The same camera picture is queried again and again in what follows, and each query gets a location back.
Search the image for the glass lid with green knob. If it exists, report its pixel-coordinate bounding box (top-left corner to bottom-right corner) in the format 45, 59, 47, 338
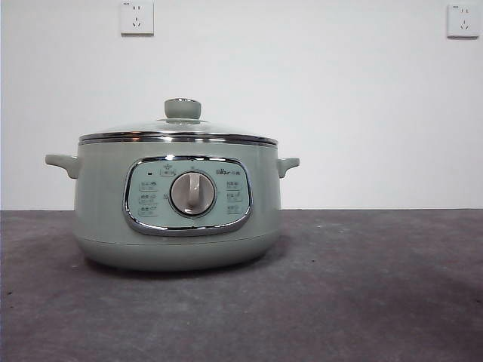
78, 97, 279, 147

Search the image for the green electric cooking pot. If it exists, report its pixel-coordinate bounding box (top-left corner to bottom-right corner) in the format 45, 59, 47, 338
44, 141, 301, 272

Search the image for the white wall socket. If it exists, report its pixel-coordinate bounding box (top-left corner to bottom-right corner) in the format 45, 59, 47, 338
120, 0, 155, 38
446, 4, 480, 39

